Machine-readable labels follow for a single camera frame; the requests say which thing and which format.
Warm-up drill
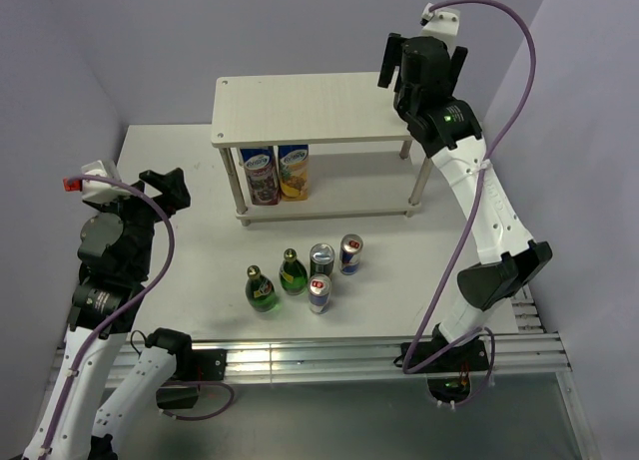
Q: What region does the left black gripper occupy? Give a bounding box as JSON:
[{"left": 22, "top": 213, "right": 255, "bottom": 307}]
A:
[{"left": 94, "top": 168, "right": 189, "bottom": 276}]

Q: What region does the green glass bottle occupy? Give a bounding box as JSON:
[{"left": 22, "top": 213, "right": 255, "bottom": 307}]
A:
[
  {"left": 245, "top": 265, "right": 280, "bottom": 313},
  {"left": 279, "top": 248, "right": 308, "bottom": 295}
]

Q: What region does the black can silver top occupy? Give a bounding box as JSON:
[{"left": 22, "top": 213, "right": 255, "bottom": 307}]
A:
[{"left": 310, "top": 242, "right": 335, "bottom": 277}]

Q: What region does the blue silver can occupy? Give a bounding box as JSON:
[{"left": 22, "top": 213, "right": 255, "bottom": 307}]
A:
[
  {"left": 308, "top": 273, "right": 331, "bottom": 314},
  {"left": 339, "top": 233, "right": 363, "bottom": 275}
]

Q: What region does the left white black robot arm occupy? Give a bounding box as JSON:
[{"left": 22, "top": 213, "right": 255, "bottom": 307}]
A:
[{"left": 22, "top": 162, "right": 191, "bottom": 459}]

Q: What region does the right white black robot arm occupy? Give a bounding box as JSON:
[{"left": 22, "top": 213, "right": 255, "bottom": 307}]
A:
[{"left": 378, "top": 33, "right": 552, "bottom": 373}]

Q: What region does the white two-tier wooden shelf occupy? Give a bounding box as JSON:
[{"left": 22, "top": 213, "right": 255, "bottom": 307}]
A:
[{"left": 212, "top": 73, "right": 431, "bottom": 226}]

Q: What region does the red berry juice carton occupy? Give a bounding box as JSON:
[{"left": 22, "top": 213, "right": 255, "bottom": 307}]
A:
[{"left": 240, "top": 146, "right": 281, "bottom": 206}]

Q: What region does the yellow pineapple juice carton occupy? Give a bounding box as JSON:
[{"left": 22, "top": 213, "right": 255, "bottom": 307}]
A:
[{"left": 277, "top": 145, "right": 310, "bottom": 202}]

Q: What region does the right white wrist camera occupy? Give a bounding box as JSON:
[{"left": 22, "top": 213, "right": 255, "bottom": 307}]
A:
[{"left": 419, "top": 3, "right": 460, "bottom": 53}]

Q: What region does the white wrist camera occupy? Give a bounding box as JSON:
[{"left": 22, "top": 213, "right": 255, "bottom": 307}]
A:
[
  {"left": 63, "top": 160, "right": 130, "bottom": 206},
  {"left": 419, "top": 3, "right": 460, "bottom": 53}
]

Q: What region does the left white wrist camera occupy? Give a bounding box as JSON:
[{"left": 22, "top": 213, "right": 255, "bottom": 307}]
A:
[{"left": 63, "top": 160, "right": 130, "bottom": 206}]

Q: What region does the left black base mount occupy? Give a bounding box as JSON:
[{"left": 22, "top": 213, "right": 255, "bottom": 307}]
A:
[{"left": 156, "top": 348, "right": 227, "bottom": 413}]

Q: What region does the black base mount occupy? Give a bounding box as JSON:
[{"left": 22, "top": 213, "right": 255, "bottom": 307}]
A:
[
  {"left": 393, "top": 338, "right": 495, "bottom": 409},
  {"left": 156, "top": 348, "right": 227, "bottom": 413}
]

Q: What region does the aluminium right side rail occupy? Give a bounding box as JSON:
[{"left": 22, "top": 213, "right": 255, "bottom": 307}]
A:
[{"left": 511, "top": 285, "right": 546, "bottom": 334}]

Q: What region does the aluminium rail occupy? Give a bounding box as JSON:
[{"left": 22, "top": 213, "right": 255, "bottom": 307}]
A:
[
  {"left": 193, "top": 333, "right": 571, "bottom": 385},
  {"left": 511, "top": 285, "right": 546, "bottom": 334}
]

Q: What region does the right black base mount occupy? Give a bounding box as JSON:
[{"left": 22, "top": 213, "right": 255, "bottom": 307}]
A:
[{"left": 393, "top": 338, "right": 495, "bottom": 409}]

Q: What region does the aluminium front rail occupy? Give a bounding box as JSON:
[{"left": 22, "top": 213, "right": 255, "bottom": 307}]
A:
[{"left": 193, "top": 333, "right": 571, "bottom": 385}]

